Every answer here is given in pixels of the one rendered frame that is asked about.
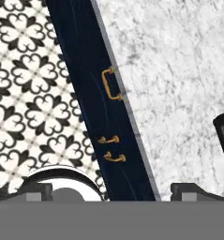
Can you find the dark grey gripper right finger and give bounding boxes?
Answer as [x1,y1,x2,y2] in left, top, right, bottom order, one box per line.
[170,182,224,203]

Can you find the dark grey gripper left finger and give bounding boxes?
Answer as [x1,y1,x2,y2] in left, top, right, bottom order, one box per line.
[0,182,53,203]

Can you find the black and white round object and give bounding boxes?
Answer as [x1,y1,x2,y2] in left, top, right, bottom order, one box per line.
[22,165,104,203]

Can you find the dark blue cabinet front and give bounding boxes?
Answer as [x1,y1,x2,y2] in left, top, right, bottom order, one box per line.
[45,0,157,202]

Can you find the brass cupboard handle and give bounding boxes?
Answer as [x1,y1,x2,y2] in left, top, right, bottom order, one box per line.
[103,151,127,163]
[97,135,120,145]

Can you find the brass drawer handle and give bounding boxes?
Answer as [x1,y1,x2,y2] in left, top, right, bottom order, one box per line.
[101,66,124,101]

